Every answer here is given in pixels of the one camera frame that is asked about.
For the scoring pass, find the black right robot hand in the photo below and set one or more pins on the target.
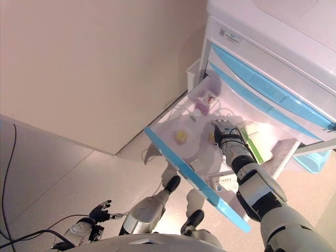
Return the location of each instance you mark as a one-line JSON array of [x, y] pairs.
[[225, 132]]

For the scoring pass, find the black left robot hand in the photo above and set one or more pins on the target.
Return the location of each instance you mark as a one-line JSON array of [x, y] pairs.
[[99, 214]]

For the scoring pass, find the clear bag of yellow pills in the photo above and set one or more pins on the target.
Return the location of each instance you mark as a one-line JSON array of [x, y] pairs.
[[181, 136], [211, 137]]

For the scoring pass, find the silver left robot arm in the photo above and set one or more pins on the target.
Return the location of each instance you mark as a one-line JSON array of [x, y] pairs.
[[78, 231]]

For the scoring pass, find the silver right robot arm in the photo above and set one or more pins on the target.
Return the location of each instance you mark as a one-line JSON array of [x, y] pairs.
[[262, 194]]

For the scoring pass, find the green white medicine box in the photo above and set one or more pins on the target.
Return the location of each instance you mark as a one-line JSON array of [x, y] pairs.
[[258, 139]]

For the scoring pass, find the purple white medicine box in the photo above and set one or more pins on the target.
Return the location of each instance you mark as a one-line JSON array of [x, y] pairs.
[[206, 105]]

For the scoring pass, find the blue white medicine box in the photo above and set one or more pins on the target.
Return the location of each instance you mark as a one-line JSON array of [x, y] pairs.
[[223, 183]]

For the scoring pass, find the white lockable cart drawer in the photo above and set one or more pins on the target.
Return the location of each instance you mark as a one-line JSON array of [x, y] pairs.
[[262, 50]]

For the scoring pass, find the black drawer key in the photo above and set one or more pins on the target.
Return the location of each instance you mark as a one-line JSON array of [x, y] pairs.
[[329, 128]]

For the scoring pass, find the small white vial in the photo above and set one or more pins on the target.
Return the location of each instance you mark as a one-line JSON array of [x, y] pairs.
[[195, 114]]

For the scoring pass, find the small white box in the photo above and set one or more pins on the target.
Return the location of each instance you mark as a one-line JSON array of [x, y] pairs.
[[197, 165]]

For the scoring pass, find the grey robot torso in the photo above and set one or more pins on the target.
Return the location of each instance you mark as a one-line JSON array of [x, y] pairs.
[[147, 244]]

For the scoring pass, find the clear side bin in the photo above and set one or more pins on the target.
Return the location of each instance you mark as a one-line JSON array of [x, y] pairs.
[[193, 76]]

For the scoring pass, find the silver right robot leg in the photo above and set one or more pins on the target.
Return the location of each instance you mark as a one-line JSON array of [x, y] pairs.
[[194, 207]]

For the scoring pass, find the waste bin with blue lid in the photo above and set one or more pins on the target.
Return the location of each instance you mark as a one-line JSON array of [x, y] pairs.
[[312, 162]]

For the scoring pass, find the white medical cart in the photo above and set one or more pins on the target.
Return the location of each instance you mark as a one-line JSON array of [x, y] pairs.
[[275, 21]]

